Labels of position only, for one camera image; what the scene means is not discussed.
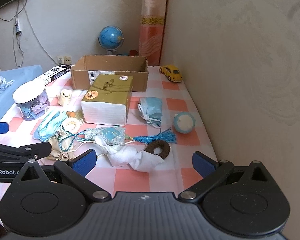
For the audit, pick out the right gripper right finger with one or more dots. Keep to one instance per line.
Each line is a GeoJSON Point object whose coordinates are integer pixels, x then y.
{"type": "Point", "coordinates": [213, 174]}

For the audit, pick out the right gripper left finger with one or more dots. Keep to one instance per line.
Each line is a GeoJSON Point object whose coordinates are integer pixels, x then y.
{"type": "Point", "coordinates": [73, 173]}

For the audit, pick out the blue face mask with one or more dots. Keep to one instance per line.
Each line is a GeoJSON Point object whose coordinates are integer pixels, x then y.
{"type": "Point", "coordinates": [150, 109]}
{"type": "Point", "coordinates": [49, 125]}

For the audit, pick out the cream hair scrunchie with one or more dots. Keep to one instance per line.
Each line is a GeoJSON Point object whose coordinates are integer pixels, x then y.
{"type": "Point", "coordinates": [71, 125]}

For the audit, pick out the blue patterned sachet with tassel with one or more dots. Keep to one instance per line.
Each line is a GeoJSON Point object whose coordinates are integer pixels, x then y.
{"type": "Point", "coordinates": [113, 135]}

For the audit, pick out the brown hair scrunchie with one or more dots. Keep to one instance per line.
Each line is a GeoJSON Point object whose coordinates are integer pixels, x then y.
{"type": "Point", "coordinates": [159, 147]}

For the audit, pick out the blue round plush toy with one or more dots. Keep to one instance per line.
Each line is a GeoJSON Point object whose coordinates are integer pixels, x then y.
{"type": "Point", "coordinates": [184, 122]}

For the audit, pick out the cream cloth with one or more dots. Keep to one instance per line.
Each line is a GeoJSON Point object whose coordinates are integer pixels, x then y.
{"type": "Point", "coordinates": [64, 97]}

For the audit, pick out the orange small soft piece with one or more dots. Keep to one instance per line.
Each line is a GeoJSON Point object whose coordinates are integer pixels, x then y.
{"type": "Point", "coordinates": [71, 114]}

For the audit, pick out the blue floral bedsheet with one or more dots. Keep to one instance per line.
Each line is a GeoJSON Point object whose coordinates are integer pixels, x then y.
{"type": "Point", "coordinates": [20, 76]}

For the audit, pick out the clear jar white lid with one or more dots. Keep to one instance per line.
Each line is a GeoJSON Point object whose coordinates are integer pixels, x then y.
{"type": "Point", "coordinates": [31, 99]}

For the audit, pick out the pink checkered tablecloth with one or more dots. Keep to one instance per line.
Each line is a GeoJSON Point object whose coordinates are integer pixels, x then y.
{"type": "Point", "coordinates": [173, 175]}

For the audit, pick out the black white carton box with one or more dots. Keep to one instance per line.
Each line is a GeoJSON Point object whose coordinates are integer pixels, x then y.
{"type": "Point", "coordinates": [54, 73]}

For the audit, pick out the gold tissue pack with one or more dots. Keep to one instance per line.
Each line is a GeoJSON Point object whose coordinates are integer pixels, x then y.
{"type": "Point", "coordinates": [107, 100]}

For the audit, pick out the folded blue face mask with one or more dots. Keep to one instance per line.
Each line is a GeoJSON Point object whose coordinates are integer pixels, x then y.
{"type": "Point", "coordinates": [150, 109]}

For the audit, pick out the white power strip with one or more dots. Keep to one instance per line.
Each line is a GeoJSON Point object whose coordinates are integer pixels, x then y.
{"type": "Point", "coordinates": [18, 30]}

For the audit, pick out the yellow toy car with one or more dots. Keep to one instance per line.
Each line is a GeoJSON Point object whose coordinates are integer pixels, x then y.
{"type": "Point", "coordinates": [171, 72]}

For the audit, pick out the brown cardboard box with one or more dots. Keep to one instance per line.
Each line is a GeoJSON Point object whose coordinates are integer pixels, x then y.
{"type": "Point", "coordinates": [88, 67]}

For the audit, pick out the blue desk globe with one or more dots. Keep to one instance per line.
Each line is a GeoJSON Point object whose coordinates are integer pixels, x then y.
{"type": "Point", "coordinates": [111, 38]}

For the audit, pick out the pink orange curtain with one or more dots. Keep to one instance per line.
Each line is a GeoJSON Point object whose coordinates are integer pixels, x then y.
{"type": "Point", "coordinates": [152, 25]}

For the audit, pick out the beige drawstring pouch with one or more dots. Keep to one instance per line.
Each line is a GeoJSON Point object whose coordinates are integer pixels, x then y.
{"type": "Point", "coordinates": [57, 149]}

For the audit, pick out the white wall socket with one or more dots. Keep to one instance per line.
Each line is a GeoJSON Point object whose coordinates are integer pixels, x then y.
{"type": "Point", "coordinates": [64, 60]}

